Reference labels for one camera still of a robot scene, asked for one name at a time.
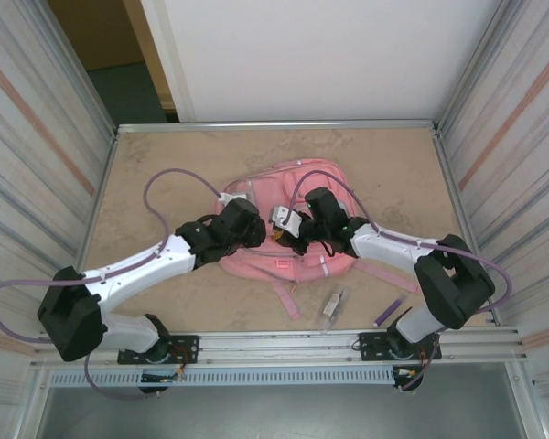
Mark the purple marker pen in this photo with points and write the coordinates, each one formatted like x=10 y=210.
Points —
x=390 y=311

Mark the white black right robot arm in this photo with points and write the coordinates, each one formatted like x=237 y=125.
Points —
x=384 y=242

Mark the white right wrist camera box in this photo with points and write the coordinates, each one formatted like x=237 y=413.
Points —
x=286 y=219

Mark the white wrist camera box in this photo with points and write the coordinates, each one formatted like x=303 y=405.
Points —
x=231 y=198
x=286 y=219

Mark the pink school backpack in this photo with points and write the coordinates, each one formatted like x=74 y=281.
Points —
x=256 y=265

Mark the wide aluminium mounting rail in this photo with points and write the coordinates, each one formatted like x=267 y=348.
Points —
x=279 y=347

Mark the white door frame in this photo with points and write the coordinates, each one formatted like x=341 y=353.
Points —
x=164 y=55

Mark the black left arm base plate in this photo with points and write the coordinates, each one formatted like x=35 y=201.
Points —
x=185 y=347

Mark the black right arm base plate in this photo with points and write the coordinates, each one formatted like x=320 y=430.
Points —
x=370 y=347

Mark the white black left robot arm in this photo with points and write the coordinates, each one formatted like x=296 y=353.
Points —
x=137 y=270

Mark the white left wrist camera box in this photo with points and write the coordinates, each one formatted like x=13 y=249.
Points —
x=231 y=198

